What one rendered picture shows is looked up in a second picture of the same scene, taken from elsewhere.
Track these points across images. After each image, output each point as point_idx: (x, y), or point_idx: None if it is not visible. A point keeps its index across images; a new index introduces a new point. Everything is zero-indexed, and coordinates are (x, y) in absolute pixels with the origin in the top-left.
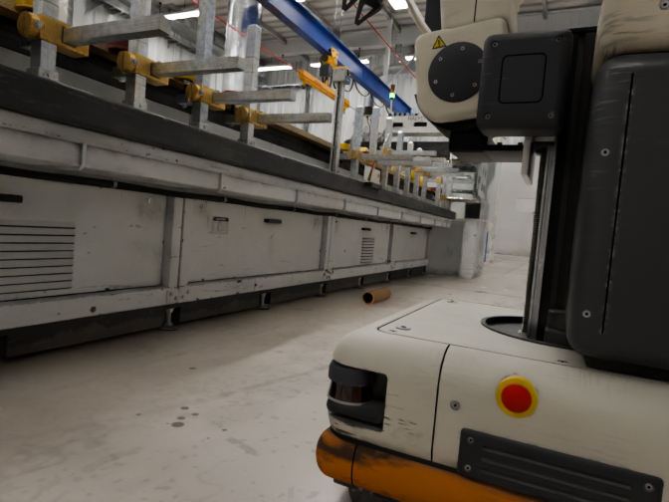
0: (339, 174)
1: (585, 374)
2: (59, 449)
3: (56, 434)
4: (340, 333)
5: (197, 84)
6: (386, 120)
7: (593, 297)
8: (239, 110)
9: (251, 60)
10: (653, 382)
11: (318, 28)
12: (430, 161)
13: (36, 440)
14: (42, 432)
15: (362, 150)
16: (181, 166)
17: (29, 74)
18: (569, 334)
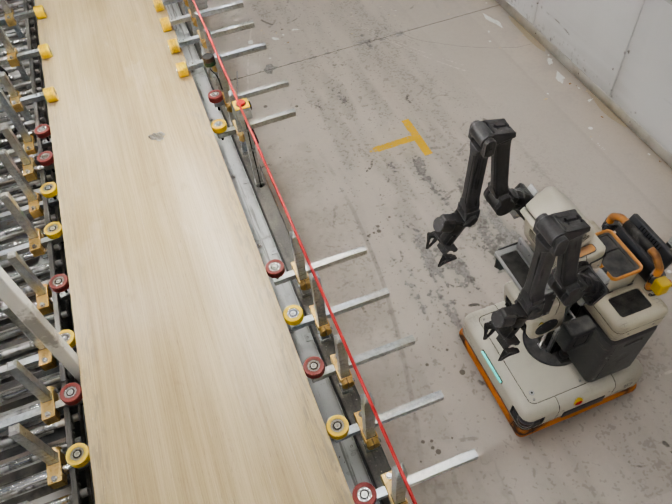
0: (266, 181)
1: (590, 386)
2: (440, 498)
3: (426, 496)
4: (343, 294)
5: (323, 324)
6: (204, 34)
7: (595, 376)
8: (304, 285)
9: (301, 254)
10: (602, 378)
11: None
12: (288, 83)
13: (428, 503)
14: (421, 500)
15: (185, 71)
16: None
17: (384, 454)
18: (586, 380)
